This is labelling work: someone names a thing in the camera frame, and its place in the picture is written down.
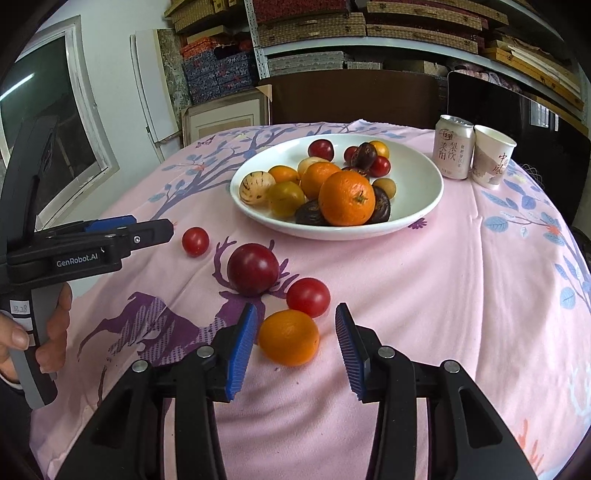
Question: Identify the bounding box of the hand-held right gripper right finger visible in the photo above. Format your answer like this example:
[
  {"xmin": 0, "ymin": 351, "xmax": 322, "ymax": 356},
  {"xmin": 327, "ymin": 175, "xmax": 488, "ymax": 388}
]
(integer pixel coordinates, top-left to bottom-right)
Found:
[{"xmin": 335, "ymin": 302, "xmax": 539, "ymax": 480}]

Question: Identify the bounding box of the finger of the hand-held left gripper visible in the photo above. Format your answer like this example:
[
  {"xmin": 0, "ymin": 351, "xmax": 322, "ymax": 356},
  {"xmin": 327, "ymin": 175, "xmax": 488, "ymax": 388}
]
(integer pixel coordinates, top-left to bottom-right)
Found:
[
  {"xmin": 44, "ymin": 215, "xmax": 138, "ymax": 240},
  {"xmin": 105, "ymin": 219, "xmax": 175, "ymax": 259}
]

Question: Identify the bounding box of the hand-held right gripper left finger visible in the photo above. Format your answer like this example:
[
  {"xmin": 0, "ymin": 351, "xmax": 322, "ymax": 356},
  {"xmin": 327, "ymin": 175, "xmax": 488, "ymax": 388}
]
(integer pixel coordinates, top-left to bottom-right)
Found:
[{"xmin": 54, "ymin": 302, "xmax": 259, "ymax": 480}]

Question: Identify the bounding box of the small orange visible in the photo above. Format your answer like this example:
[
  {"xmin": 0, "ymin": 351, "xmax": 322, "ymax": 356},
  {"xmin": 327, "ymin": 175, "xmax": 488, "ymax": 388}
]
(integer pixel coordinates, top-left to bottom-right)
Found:
[
  {"xmin": 268, "ymin": 165, "xmax": 301, "ymax": 184},
  {"xmin": 257, "ymin": 309, "xmax": 321, "ymax": 367}
]

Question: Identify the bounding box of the dark red plum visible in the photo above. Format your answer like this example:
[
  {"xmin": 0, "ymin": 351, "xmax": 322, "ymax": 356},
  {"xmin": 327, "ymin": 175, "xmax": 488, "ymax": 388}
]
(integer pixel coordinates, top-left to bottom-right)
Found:
[
  {"xmin": 307, "ymin": 139, "xmax": 335, "ymax": 161},
  {"xmin": 226, "ymin": 243, "xmax": 280, "ymax": 297}
]

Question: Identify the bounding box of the pale striped pepino melon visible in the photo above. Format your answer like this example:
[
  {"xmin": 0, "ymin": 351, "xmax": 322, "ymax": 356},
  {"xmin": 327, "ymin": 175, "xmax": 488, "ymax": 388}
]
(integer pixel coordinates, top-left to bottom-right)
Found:
[{"xmin": 239, "ymin": 170, "xmax": 278, "ymax": 205}]

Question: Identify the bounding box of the large orange with stem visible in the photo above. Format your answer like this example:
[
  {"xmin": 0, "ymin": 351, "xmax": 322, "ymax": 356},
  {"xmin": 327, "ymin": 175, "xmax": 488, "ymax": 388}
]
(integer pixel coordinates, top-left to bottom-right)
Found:
[{"xmin": 318, "ymin": 170, "xmax": 376, "ymax": 227}]

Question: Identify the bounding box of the small pale pepino melon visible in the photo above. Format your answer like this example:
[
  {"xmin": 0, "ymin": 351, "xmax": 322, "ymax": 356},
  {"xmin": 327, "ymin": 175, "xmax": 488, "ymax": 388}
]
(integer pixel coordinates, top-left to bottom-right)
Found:
[{"xmin": 297, "ymin": 156, "xmax": 329, "ymax": 176}]

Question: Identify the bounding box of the medium orange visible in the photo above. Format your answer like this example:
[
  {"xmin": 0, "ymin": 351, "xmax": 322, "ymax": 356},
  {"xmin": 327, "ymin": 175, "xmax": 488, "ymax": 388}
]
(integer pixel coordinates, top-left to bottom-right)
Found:
[{"xmin": 300, "ymin": 161, "xmax": 342, "ymax": 200}]

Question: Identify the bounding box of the white plate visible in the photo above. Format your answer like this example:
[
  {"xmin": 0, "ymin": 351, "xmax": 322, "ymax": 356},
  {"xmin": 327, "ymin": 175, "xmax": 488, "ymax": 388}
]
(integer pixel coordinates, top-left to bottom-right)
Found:
[{"xmin": 230, "ymin": 134, "xmax": 444, "ymax": 241}]

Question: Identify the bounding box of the oblong dark purple water chestnut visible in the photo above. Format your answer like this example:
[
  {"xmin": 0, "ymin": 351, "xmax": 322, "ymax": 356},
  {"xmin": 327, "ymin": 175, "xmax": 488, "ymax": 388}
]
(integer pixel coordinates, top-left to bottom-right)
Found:
[{"xmin": 353, "ymin": 142, "xmax": 378, "ymax": 169}]

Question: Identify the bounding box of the person's left forearm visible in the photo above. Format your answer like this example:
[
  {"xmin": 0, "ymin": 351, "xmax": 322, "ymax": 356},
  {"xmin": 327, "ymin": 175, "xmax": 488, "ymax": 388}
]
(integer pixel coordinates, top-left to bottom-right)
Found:
[{"xmin": 0, "ymin": 369, "xmax": 33, "ymax": 480}]

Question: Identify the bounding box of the person's left hand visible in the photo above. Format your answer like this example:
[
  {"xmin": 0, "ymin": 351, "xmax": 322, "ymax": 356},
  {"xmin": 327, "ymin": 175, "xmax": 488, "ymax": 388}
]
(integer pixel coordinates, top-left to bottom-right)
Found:
[{"xmin": 0, "ymin": 282, "xmax": 74, "ymax": 384}]

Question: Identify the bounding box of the large red tomato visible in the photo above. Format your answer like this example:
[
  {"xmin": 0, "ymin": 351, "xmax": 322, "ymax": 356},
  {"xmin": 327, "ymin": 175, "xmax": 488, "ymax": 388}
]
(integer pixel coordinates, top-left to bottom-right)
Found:
[{"xmin": 286, "ymin": 277, "xmax": 331, "ymax": 319}]

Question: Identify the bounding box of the pink printed tablecloth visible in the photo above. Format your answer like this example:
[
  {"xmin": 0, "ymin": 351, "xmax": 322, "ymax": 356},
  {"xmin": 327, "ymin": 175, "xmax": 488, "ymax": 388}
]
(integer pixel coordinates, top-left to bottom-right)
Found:
[{"xmin": 30, "ymin": 119, "xmax": 591, "ymax": 480}]

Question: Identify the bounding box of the white board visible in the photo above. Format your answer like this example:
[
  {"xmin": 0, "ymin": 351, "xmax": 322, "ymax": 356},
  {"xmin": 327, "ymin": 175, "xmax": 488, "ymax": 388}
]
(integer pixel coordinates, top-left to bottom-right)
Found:
[{"xmin": 130, "ymin": 30, "xmax": 183, "ymax": 141}]

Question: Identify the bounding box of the window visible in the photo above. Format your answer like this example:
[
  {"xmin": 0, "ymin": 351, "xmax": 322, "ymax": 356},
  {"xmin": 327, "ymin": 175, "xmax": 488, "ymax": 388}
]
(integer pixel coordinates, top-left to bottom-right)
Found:
[{"xmin": 0, "ymin": 16, "xmax": 121, "ymax": 232}]

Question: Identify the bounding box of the mottled grey slab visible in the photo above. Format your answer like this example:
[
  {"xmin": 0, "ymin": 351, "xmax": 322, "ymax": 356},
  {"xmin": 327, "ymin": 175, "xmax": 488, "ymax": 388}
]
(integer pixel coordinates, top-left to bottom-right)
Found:
[{"xmin": 157, "ymin": 28, "xmax": 192, "ymax": 109}]

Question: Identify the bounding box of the stack of blue patterned boxes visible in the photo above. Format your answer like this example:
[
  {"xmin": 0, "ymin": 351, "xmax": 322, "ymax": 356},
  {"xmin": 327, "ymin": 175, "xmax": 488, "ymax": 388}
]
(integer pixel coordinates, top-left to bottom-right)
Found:
[{"xmin": 181, "ymin": 50, "xmax": 259, "ymax": 104}]

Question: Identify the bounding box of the orange box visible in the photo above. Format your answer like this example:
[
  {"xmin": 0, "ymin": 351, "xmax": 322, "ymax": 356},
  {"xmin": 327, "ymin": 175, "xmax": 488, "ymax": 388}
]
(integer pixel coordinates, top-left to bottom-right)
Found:
[{"xmin": 180, "ymin": 36, "xmax": 218, "ymax": 58}]

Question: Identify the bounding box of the stack of grey patterned boxes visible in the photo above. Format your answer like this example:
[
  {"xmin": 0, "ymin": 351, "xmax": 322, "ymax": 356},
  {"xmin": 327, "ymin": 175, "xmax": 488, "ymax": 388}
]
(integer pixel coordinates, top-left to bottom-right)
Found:
[{"xmin": 268, "ymin": 51, "xmax": 354, "ymax": 77}]

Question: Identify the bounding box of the pink drink can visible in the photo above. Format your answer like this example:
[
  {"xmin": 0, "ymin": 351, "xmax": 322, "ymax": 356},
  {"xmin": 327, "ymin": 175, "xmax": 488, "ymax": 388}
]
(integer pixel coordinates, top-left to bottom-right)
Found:
[{"xmin": 433, "ymin": 114, "xmax": 476, "ymax": 180}]

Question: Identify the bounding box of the printed paper cup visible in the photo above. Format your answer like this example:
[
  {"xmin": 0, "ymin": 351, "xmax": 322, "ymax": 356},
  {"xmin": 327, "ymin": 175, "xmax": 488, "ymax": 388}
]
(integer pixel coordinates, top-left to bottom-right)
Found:
[{"xmin": 470, "ymin": 124, "xmax": 517, "ymax": 190}]

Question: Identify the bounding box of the brown wooden chair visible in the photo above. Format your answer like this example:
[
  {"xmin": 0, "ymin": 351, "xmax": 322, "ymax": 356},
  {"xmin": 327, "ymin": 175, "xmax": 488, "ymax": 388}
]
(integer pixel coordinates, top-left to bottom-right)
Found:
[{"xmin": 257, "ymin": 69, "xmax": 448, "ymax": 126}]

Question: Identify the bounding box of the white metal shelf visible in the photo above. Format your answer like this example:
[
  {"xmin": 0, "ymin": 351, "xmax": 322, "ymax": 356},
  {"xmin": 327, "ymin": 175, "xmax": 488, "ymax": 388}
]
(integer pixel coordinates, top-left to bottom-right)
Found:
[{"xmin": 249, "ymin": 0, "xmax": 583, "ymax": 112}]

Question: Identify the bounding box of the stack of woven boxes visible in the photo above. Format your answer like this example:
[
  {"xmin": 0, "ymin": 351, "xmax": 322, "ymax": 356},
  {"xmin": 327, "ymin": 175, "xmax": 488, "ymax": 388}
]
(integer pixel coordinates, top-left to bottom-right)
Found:
[{"xmin": 256, "ymin": 0, "xmax": 485, "ymax": 54}]

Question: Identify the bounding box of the glossy black chair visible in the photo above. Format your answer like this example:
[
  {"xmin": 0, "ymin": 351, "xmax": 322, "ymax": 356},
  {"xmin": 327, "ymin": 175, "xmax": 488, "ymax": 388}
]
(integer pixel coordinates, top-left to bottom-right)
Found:
[{"xmin": 447, "ymin": 70, "xmax": 591, "ymax": 227}]

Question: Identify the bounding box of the stack of wooden frames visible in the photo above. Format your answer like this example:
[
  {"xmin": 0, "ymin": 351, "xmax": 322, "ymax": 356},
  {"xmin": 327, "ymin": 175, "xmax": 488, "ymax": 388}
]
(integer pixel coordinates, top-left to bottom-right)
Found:
[{"xmin": 485, "ymin": 39, "xmax": 585, "ymax": 112}]

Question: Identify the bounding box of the pale picture frame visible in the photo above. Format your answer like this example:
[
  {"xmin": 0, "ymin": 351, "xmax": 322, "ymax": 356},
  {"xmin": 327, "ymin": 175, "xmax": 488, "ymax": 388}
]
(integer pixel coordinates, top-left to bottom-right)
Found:
[{"xmin": 181, "ymin": 88, "xmax": 273, "ymax": 146}]

